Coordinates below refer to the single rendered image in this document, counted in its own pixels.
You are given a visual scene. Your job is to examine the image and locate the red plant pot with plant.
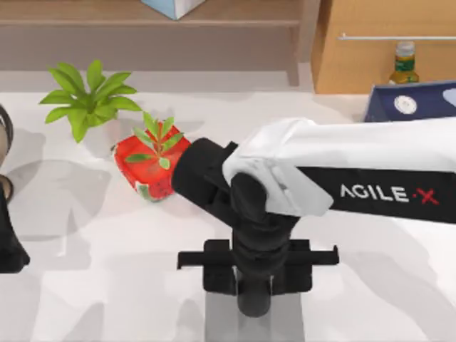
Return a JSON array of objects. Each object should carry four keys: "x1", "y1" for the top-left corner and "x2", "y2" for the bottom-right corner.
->
[{"x1": 113, "y1": 110, "x2": 193, "y2": 203}]

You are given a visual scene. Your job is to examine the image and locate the dark blue box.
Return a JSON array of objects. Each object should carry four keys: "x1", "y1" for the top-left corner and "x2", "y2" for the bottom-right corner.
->
[{"x1": 363, "y1": 81, "x2": 456, "y2": 124}]

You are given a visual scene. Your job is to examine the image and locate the green and yellow bottle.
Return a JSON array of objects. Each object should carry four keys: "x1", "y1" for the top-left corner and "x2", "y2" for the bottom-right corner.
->
[{"x1": 388, "y1": 41, "x2": 421, "y2": 86}]

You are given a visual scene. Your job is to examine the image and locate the wooden cupboard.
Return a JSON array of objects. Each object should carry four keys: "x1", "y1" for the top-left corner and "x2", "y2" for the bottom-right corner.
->
[{"x1": 309, "y1": 0, "x2": 456, "y2": 95}]

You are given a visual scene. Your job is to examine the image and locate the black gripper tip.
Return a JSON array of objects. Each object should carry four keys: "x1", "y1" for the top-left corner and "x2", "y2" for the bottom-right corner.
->
[{"x1": 0, "y1": 173, "x2": 31, "y2": 275}]

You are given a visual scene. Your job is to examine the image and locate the long metal handle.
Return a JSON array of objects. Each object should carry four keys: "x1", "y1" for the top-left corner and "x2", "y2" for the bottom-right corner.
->
[{"x1": 337, "y1": 32, "x2": 456, "y2": 41}]

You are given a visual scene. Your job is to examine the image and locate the wooden open shelf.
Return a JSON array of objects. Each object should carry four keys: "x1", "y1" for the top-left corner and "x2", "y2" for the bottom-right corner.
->
[{"x1": 0, "y1": 0, "x2": 321, "y2": 87}]

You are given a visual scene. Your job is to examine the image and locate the green leafy plant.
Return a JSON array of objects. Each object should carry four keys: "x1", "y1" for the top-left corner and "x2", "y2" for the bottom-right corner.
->
[{"x1": 38, "y1": 58, "x2": 144, "y2": 144}]

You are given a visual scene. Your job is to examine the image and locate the light blue box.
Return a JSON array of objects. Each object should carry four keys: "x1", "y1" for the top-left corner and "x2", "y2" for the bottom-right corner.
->
[{"x1": 140, "y1": 0, "x2": 202, "y2": 21}]

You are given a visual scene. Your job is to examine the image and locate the brown and black round object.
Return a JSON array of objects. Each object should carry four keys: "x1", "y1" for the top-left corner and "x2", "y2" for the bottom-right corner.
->
[{"x1": 0, "y1": 104, "x2": 15, "y2": 168}]

